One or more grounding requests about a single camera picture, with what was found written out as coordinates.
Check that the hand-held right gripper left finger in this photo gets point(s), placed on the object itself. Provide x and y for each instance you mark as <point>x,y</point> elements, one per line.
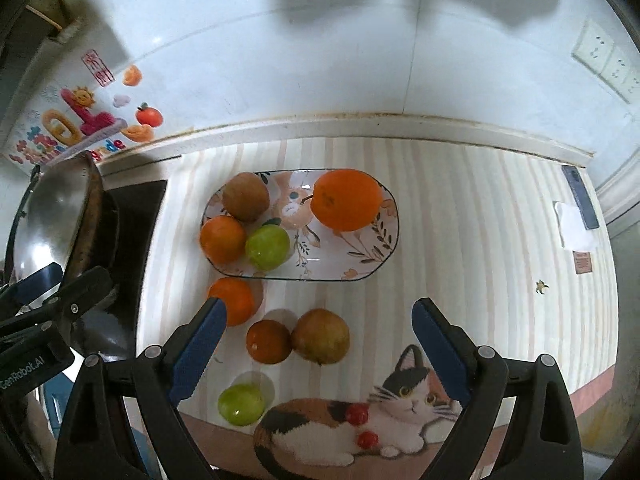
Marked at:
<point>197,355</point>

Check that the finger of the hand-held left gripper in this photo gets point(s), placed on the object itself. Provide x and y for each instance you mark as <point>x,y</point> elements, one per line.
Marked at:
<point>37,280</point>
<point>75,302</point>

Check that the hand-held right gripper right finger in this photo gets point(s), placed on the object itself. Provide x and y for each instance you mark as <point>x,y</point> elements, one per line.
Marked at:
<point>440,352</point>

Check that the green plum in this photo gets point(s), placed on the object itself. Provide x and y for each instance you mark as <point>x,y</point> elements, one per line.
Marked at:
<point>267,246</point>
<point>241,404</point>

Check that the small orange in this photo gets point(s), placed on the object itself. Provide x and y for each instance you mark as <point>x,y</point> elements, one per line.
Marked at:
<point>222,240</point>
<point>237,297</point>

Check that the dark reddish orange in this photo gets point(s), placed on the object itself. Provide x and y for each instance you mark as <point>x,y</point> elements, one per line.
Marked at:
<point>268,341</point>

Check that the red cherry tomato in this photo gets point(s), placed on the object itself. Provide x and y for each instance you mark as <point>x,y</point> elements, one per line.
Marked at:
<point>366,439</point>
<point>357,414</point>

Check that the brown round pear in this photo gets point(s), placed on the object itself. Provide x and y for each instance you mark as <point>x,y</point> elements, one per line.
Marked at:
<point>320,336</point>

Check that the oval floral plate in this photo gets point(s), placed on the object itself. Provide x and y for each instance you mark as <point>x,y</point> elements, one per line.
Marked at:
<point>330,250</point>

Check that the blue box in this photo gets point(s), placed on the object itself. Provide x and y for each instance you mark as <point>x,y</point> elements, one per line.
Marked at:
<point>57,400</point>

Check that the metal wok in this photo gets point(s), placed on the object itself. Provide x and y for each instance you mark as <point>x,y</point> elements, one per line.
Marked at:
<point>50,220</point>

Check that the black stove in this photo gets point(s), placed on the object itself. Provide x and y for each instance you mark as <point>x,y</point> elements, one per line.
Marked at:
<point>135,225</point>

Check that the small yellow scrap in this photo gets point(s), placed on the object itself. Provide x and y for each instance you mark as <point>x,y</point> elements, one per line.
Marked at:
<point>541,287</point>

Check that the cat printed striped mat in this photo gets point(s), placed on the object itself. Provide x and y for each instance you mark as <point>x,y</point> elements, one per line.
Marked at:
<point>475,220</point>

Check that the brown kiwi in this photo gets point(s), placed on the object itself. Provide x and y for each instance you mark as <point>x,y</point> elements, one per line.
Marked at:
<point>245,196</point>

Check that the small brown card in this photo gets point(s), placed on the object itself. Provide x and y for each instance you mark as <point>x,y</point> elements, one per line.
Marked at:
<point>582,262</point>

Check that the white paper sheet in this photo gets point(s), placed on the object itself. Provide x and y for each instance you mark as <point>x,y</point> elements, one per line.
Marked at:
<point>572,232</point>

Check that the large orange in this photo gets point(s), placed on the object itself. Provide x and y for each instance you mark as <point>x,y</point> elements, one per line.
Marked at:
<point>346,200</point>

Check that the dark blue flat device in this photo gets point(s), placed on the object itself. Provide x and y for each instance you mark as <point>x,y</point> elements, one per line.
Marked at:
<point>580,197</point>

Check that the colourful wall sticker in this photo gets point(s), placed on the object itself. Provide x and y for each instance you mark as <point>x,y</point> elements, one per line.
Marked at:
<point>75,120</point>

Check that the white wall socket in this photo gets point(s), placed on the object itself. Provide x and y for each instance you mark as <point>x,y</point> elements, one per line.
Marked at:
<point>594,46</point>
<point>622,77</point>

